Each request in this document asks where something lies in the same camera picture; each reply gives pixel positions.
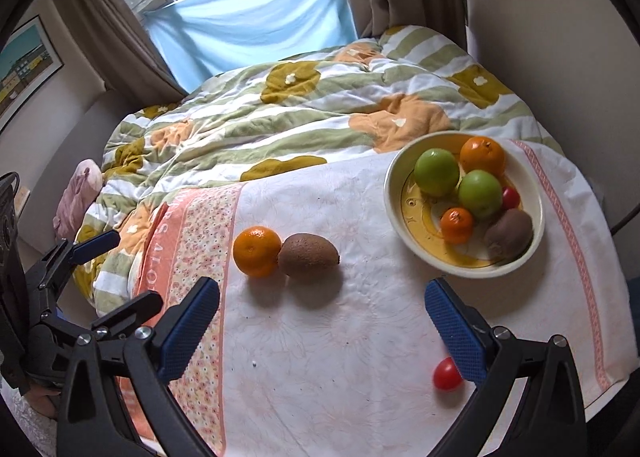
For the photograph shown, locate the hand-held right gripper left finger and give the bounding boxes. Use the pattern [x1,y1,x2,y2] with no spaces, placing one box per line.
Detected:
[56,277,221,457]

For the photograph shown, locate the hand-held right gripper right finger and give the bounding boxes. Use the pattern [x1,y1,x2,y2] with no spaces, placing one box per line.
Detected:
[424,278,587,457]

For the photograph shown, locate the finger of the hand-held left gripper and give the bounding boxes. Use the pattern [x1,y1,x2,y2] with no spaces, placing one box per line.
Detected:
[90,291,165,339]
[24,229,122,290]

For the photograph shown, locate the medium orange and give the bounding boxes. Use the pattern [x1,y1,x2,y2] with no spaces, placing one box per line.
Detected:
[232,226,284,279]

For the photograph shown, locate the small tangerine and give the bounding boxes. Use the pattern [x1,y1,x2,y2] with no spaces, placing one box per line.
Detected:
[440,207,475,246]

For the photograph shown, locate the yellow cartoon bowl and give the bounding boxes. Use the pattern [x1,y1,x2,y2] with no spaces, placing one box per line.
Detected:
[383,131,546,280]

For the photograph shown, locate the brown kiwi with sticker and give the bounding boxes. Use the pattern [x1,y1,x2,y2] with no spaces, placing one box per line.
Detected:
[483,208,535,260]

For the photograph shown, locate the green apple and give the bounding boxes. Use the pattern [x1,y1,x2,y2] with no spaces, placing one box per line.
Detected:
[413,147,461,198]
[457,169,504,222]

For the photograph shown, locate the plain brown kiwi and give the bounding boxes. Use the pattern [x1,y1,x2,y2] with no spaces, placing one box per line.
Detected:
[277,232,341,280]

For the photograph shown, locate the large orange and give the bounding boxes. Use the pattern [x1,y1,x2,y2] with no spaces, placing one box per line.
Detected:
[459,135,507,177]

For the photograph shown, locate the person's left hand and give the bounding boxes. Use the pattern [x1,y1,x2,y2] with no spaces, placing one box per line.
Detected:
[22,383,64,421]

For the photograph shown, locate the pink plush pillow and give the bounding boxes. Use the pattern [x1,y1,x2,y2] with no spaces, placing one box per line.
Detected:
[52,159,105,242]

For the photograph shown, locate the grey headboard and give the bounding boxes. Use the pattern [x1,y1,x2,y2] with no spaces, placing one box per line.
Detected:
[47,89,132,244]

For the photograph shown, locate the white pink floral tablecloth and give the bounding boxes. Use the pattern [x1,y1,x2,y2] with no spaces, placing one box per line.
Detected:
[127,137,640,457]

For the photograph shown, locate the floral striped duvet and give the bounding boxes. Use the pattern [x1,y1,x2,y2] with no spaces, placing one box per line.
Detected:
[72,25,567,319]

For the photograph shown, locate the light blue cloth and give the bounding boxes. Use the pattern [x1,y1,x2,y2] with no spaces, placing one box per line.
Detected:
[142,0,359,93]

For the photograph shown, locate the framed wall picture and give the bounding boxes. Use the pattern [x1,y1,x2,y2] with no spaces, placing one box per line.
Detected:
[0,14,65,134]

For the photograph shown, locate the black cable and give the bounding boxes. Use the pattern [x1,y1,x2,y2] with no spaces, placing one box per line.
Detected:
[606,201,640,239]

